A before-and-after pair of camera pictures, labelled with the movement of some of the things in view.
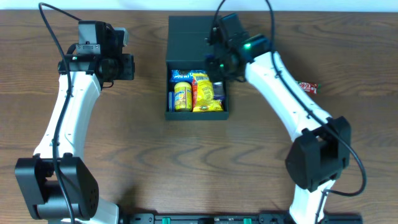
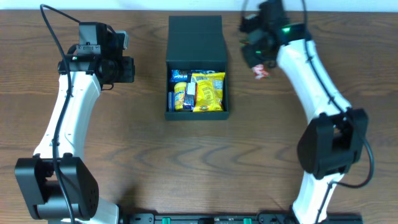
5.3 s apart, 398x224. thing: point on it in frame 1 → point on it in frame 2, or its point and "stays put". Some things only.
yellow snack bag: x=205 y=101 stays put
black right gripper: x=212 y=64 → x=256 y=54
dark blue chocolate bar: x=219 y=90 → x=190 y=95
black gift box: x=187 y=50 stays put
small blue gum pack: x=171 y=101 stays put
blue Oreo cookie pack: x=182 y=75 stays put
